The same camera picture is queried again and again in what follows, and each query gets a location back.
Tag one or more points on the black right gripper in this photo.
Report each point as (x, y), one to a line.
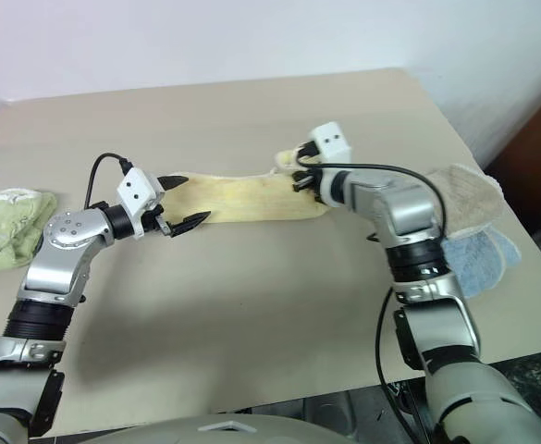
(307, 181)

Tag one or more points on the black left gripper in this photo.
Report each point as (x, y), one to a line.
(155, 219)

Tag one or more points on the pale yellow towel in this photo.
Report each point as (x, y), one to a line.
(251, 199)

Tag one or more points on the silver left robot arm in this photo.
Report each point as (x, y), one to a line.
(62, 263)

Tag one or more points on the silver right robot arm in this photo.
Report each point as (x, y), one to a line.
(404, 208)

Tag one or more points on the beige towel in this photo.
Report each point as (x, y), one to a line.
(464, 199)

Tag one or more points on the light green towel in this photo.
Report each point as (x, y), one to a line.
(6, 231)

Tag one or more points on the light blue towel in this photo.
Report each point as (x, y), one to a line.
(478, 263)

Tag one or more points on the dark brown wooden furniture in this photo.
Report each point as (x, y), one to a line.
(538, 176)

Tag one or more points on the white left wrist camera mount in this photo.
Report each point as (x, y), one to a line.
(136, 189)

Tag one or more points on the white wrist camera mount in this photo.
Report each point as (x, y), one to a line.
(136, 189)
(331, 139)

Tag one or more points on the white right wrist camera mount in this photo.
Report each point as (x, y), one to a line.
(331, 139)

